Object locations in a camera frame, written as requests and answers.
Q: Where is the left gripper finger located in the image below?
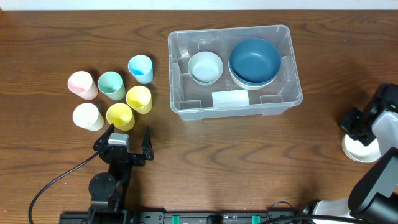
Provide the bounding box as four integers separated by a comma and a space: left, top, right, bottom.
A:
93, 124, 115, 152
141, 127, 154, 161

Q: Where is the white small bowl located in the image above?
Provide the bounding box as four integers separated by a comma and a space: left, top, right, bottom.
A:
341, 134, 381, 163

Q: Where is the light grey small bowl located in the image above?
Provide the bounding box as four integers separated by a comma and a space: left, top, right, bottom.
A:
188, 51, 224, 86

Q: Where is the beige large bowl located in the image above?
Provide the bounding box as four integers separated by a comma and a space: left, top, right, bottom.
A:
231, 73, 273, 90

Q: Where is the dark blue bowl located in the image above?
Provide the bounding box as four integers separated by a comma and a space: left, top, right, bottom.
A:
229, 38, 282, 86
228, 63, 280, 88

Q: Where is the clear plastic storage container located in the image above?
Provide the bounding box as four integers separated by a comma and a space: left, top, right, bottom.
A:
168, 25, 303, 121

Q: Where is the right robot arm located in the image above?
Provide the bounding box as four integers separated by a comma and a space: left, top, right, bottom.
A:
303, 83, 397, 223

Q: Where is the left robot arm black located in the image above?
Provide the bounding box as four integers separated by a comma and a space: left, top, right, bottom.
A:
88, 124, 154, 223

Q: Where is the white plastic cup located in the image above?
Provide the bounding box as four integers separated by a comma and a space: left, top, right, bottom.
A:
72, 103, 104, 131

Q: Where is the yellow plastic cup lower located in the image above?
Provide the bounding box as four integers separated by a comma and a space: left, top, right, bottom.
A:
106, 103, 135, 131

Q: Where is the yellow plastic cup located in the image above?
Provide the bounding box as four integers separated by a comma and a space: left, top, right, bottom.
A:
106, 103, 135, 131
126, 86, 152, 114

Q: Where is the yellow plastic cup upper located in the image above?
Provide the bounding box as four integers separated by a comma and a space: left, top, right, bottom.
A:
126, 86, 152, 114

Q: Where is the green plastic cup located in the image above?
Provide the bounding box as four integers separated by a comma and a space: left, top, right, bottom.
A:
98, 71, 126, 101

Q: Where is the pink plastic cup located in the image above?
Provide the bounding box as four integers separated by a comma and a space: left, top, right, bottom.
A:
67, 71, 98, 100

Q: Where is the blue plastic cup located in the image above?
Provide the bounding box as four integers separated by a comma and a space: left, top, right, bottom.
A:
127, 55, 154, 84

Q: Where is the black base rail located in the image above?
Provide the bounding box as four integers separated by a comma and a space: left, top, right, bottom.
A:
58, 209, 328, 224

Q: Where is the right black cable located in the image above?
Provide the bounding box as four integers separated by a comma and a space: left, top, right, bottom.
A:
257, 200, 374, 224

